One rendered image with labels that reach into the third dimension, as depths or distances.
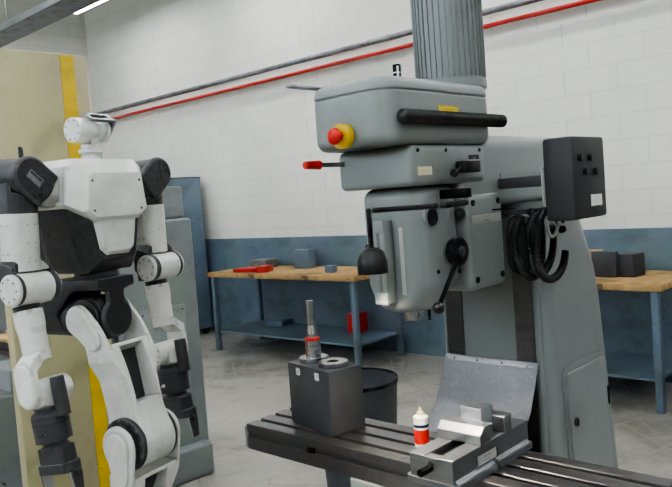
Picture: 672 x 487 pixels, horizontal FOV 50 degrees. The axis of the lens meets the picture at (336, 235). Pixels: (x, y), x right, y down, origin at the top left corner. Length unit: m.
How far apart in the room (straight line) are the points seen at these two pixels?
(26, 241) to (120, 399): 0.48
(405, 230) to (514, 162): 0.50
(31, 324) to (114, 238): 0.30
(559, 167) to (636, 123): 4.20
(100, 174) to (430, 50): 0.95
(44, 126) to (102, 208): 1.28
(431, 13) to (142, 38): 8.75
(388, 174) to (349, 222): 5.89
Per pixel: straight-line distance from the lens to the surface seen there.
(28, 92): 3.20
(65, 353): 3.23
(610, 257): 5.62
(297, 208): 8.18
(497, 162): 2.08
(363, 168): 1.82
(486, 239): 1.99
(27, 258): 1.91
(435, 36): 2.05
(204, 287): 9.32
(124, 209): 2.02
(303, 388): 2.20
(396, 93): 1.69
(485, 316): 2.24
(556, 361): 2.21
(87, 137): 2.04
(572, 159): 1.88
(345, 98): 1.73
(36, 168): 1.91
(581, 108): 6.25
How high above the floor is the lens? 1.62
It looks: 3 degrees down
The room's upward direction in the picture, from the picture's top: 4 degrees counter-clockwise
